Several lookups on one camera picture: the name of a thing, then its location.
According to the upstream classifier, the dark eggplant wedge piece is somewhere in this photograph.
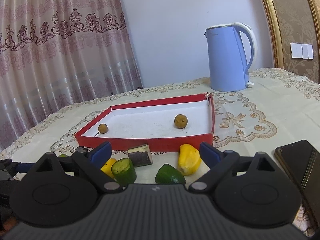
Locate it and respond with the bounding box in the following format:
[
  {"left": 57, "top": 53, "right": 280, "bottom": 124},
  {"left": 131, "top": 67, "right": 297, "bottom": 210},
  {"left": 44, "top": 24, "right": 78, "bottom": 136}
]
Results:
[{"left": 127, "top": 144, "right": 153, "bottom": 167}]

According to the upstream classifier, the green pepper piece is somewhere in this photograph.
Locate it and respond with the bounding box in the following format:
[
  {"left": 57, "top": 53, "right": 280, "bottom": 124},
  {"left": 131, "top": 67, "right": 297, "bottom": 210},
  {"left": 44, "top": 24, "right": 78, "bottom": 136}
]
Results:
[{"left": 155, "top": 164, "right": 186, "bottom": 185}]

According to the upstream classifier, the small brown longan in tray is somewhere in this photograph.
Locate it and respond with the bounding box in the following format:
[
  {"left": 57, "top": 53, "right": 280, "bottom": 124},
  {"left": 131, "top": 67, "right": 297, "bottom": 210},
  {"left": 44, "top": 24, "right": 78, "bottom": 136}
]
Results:
[{"left": 95, "top": 124, "right": 108, "bottom": 137}]

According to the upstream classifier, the brown longan fruit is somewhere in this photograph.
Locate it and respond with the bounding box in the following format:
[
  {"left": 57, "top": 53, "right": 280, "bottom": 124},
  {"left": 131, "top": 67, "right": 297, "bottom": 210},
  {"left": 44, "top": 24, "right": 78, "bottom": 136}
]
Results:
[{"left": 174, "top": 114, "right": 188, "bottom": 129}]

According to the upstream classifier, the light blue electric kettle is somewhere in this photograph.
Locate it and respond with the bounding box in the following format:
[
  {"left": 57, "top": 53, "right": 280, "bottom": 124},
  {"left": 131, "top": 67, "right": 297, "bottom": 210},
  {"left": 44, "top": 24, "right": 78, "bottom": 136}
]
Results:
[{"left": 204, "top": 22, "right": 258, "bottom": 92}]

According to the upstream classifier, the red shallow box tray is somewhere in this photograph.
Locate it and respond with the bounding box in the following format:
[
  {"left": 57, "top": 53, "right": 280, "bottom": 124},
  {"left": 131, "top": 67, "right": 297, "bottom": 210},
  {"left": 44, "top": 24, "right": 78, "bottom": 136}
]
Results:
[{"left": 75, "top": 93, "right": 215, "bottom": 152}]

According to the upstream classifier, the white wall switch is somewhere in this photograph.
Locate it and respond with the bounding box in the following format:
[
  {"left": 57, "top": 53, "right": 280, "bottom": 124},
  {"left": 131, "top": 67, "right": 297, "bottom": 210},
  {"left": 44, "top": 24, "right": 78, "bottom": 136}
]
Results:
[{"left": 290, "top": 43, "right": 314, "bottom": 60}]

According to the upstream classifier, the large yellow pepper piece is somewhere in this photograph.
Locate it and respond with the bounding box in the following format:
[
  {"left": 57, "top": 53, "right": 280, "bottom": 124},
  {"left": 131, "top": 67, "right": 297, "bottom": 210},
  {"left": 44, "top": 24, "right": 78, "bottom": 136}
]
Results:
[{"left": 101, "top": 158, "right": 117, "bottom": 179}]

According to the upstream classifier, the green cucumber cylinder piece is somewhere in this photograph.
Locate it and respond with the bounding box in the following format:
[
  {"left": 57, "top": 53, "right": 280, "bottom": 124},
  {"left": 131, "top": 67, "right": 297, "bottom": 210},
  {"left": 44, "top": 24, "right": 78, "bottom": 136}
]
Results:
[{"left": 111, "top": 158, "right": 137, "bottom": 187}]

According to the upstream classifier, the pink floral curtain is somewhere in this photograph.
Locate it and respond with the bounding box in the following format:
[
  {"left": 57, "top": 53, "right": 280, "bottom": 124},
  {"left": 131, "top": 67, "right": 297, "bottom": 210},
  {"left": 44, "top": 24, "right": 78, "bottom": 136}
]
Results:
[{"left": 1, "top": 0, "right": 142, "bottom": 149}]

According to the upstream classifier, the gold picture frame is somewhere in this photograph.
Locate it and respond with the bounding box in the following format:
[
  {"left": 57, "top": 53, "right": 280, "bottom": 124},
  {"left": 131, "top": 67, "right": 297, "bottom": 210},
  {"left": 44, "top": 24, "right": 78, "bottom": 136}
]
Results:
[{"left": 262, "top": 0, "right": 319, "bottom": 83}]

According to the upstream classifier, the black smartphone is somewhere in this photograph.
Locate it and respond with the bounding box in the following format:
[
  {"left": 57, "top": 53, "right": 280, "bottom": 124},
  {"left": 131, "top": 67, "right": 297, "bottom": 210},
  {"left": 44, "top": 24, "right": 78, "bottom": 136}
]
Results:
[{"left": 274, "top": 140, "right": 319, "bottom": 229}]

